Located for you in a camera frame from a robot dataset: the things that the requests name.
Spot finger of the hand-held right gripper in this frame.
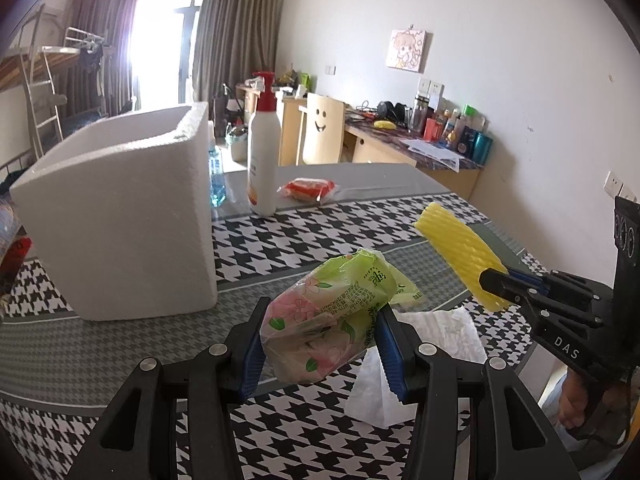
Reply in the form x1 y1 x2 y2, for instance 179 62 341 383
479 266 551 318
510 271 601 301

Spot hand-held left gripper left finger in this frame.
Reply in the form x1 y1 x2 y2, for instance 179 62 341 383
75 296 273 480

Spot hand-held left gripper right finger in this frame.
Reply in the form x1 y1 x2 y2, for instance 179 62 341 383
375 307 581 480

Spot white paper tissue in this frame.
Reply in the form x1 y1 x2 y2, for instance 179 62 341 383
345 307 488 428

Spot yellow ribbed foam sheet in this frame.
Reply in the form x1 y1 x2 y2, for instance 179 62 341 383
414 202 508 311

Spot floral green tissue pack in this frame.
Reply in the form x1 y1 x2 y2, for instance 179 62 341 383
260 247 426 386

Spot white foam box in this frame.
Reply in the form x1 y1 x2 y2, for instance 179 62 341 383
10 101 218 322

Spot person's right hand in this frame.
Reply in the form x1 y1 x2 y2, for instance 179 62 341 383
557 374 591 431

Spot houndstooth tablecloth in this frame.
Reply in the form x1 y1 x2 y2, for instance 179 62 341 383
0 162 551 480

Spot printed paper sheets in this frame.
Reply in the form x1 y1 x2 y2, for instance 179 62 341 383
400 138 463 173

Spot row of toiletry bottles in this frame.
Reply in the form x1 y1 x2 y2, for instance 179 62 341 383
407 92 493 165

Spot wooden desk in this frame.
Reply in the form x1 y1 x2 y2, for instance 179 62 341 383
235 82 483 201

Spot clear bottle with blue liquid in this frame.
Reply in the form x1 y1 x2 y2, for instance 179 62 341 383
207 145 227 208

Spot red snack packet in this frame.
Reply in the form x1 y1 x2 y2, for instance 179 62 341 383
276 177 341 206

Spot white pump lotion bottle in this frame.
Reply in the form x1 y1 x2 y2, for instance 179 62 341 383
247 71 282 217

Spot black headphones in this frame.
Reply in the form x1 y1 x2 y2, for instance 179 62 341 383
376 101 411 123

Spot wooden smiley chair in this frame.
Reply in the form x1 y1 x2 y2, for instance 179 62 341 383
300 92 346 166

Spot black bag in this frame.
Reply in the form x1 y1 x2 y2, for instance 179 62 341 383
215 85 236 126

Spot red plastic bag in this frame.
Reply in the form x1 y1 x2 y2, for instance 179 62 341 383
0 237 33 291

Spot glass balcony door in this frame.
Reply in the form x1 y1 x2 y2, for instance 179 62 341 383
127 0 208 111

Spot brown curtain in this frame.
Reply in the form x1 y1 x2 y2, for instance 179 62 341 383
192 0 286 103
70 0 143 116

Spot dark hanging clothes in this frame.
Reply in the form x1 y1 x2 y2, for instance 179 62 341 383
77 42 108 96

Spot metal bunk bed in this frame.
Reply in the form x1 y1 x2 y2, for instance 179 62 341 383
0 10 66 196
62 26 108 116

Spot cartoon wall picture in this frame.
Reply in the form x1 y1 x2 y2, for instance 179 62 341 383
386 29 427 73

